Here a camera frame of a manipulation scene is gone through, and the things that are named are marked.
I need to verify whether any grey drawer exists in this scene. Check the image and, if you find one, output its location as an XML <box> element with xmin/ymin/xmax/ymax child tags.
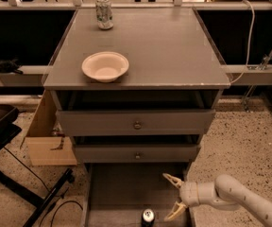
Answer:
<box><xmin>56</xmin><ymin>110</ymin><xmax>215</xmax><ymax>136</ymax></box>
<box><xmin>82</xmin><ymin>163</ymin><xmax>193</xmax><ymax>227</ymax></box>
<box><xmin>74</xmin><ymin>144</ymin><xmax>200</xmax><ymax>163</ymax></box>

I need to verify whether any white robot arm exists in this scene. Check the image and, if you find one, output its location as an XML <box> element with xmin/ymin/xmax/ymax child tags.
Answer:
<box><xmin>162</xmin><ymin>173</ymin><xmax>272</xmax><ymax>227</ymax></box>

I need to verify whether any grey middle drawer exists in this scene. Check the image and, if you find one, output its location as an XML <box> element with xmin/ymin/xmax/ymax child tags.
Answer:
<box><xmin>74</xmin><ymin>144</ymin><xmax>200</xmax><ymax>163</ymax></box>

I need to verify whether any black floor cable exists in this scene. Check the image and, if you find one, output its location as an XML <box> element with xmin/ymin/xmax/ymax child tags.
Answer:
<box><xmin>3</xmin><ymin>146</ymin><xmax>84</xmax><ymax>227</ymax></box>

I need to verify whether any black stand frame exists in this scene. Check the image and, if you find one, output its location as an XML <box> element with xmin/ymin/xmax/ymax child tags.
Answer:
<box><xmin>0</xmin><ymin>103</ymin><xmax>76</xmax><ymax>227</ymax></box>

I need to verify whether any dark pepsi can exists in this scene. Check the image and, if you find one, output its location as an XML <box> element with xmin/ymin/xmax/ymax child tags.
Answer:
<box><xmin>141</xmin><ymin>208</ymin><xmax>155</xmax><ymax>227</ymax></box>

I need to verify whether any grey drawer cabinet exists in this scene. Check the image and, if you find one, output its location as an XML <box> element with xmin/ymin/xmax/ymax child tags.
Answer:
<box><xmin>42</xmin><ymin>7</ymin><xmax>231</xmax><ymax>227</ymax></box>

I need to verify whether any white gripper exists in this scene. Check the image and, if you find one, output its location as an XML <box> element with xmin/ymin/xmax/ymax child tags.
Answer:
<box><xmin>162</xmin><ymin>173</ymin><xmax>217</xmax><ymax>221</ymax></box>

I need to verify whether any grey top drawer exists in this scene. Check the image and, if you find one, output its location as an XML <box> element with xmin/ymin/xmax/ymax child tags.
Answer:
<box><xmin>56</xmin><ymin>110</ymin><xmax>215</xmax><ymax>136</ymax></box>

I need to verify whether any white paper bowl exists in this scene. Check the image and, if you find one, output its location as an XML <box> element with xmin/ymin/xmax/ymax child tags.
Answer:
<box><xmin>81</xmin><ymin>51</ymin><xmax>129</xmax><ymax>83</ymax></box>

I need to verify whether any grey bottom drawer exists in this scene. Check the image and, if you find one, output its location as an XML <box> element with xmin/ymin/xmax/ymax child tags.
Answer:
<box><xmin>82</xmin><ymin>163</ymin><xmax>193</xmax><ymax>227</ymax></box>

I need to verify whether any white green soda can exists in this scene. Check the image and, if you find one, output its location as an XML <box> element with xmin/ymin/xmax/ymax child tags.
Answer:
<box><xmin>95</xmin><ymin>0</ymin><xmax>113</xmax><ymax>30</ymax></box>

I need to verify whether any white cable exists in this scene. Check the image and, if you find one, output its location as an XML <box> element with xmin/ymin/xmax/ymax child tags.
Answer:
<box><xmin>229</xmin><ymin>0</ymin><xmax>256</xmax><ymax>85</ymax></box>

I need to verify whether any open cardboard box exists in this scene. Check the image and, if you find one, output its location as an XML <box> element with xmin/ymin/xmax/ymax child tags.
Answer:
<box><xmin>25</xmin><ymin>91</ymin><xmax>77</xmax><ymax>166</ymax></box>

